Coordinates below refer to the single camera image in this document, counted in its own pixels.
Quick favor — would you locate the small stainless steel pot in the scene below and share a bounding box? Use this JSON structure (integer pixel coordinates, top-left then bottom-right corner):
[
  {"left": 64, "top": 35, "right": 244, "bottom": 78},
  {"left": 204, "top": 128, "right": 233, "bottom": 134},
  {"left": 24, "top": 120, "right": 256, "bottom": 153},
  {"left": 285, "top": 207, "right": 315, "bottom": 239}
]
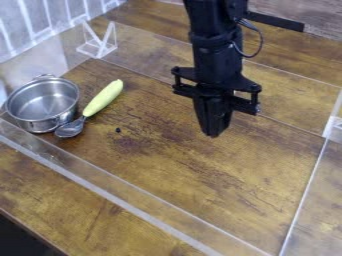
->
[{"left": 5, "top": 74, "right": 80, "bottom": 133}]

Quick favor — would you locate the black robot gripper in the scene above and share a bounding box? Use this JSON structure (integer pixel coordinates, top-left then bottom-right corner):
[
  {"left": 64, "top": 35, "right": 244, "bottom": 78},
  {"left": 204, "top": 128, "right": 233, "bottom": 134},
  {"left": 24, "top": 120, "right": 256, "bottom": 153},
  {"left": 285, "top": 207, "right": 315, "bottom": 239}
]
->
[{"left": 171, "top": 29, "right": 261, "bottom": 137}]

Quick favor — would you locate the green handled metal spoon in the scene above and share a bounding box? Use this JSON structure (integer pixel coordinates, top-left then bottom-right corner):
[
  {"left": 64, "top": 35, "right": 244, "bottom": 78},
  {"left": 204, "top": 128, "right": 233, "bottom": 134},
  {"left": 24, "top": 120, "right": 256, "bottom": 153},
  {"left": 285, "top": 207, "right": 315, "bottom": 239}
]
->
[{"left": 54, "top": 79, "right": 122, "bottom": 138}]

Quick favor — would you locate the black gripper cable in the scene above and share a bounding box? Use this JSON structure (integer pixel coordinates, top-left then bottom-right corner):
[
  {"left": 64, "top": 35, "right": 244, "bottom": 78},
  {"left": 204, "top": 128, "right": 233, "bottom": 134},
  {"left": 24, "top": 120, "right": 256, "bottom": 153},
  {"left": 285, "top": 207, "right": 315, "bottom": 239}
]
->
[{"left": 229, "top": 17, "right": 264, "bottom": 59}]

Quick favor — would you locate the clear acrylic front barrier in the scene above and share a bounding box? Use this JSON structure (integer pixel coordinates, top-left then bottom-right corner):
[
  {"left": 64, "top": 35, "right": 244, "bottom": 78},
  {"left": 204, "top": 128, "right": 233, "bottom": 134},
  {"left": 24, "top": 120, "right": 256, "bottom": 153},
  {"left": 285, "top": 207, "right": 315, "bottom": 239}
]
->
[{"left": 0, "top": 118, "right": 271, "bottom": 256}]

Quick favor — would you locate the black strip on table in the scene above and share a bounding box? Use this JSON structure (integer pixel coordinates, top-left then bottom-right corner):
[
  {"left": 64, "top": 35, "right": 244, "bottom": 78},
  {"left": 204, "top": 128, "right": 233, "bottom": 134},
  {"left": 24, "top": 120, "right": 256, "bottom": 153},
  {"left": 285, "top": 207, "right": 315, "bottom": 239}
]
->
[{"left": 244, "top": 11, "right": 304, "bottom": 32}]

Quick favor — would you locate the clear acrylic triangle stand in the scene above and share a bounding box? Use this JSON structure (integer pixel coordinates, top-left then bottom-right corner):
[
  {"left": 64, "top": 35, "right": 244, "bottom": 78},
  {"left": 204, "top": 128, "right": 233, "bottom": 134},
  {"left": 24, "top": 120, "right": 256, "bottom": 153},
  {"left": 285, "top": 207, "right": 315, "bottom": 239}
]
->
[{"left": 76, "top": 22, "right": 117, "bottom": 59}]

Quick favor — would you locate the clear acrylic right barrier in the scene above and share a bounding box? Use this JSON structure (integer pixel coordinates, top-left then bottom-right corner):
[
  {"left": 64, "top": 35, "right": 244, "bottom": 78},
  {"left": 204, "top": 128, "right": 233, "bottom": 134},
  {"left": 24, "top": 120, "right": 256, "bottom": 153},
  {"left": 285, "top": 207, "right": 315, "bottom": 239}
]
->
[{"left": 279, "top": 90, "right": 342, "bottom": 256}]

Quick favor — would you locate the clear acrylic barrier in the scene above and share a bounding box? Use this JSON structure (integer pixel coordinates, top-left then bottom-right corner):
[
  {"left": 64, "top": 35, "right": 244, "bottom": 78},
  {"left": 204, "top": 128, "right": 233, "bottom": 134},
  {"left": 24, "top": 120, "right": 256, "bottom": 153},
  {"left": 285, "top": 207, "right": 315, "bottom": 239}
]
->
[
  {"left": 279, "top": 90, "right": 342, "bottom": 256},
  {"left": 0, "top": 118, "right": 271, "bottom": 256}
]

